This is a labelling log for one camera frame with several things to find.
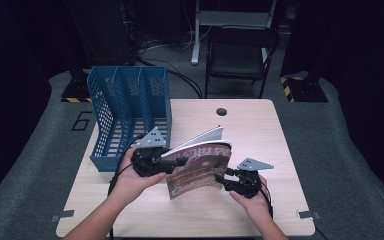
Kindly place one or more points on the black folding chair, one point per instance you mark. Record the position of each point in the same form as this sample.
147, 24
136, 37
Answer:
238, 60

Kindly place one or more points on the blue plastic file rack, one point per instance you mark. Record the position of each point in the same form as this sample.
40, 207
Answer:
126, 110

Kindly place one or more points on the red cover magazine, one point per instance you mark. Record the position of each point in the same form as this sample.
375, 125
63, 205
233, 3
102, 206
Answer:
203, 170

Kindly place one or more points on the person's left hand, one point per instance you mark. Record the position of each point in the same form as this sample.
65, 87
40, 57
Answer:
128, 186

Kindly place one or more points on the black striped stand base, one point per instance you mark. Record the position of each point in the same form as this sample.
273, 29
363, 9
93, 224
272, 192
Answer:
76, 90
308, 91

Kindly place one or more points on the grey metal table bracket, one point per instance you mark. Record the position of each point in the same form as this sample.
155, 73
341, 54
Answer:
308, 214
61, 215

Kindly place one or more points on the white metal stand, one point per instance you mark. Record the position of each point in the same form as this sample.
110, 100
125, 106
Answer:
196, 40

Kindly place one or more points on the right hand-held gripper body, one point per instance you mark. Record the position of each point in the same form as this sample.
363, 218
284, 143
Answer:
248, 185

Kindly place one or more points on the black cabinet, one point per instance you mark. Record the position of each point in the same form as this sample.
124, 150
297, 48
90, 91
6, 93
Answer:
103, 33

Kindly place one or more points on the person's right hand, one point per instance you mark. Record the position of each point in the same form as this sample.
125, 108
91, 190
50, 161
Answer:
255, 206

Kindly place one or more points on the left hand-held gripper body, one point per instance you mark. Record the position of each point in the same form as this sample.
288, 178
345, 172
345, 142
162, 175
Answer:
146, 163

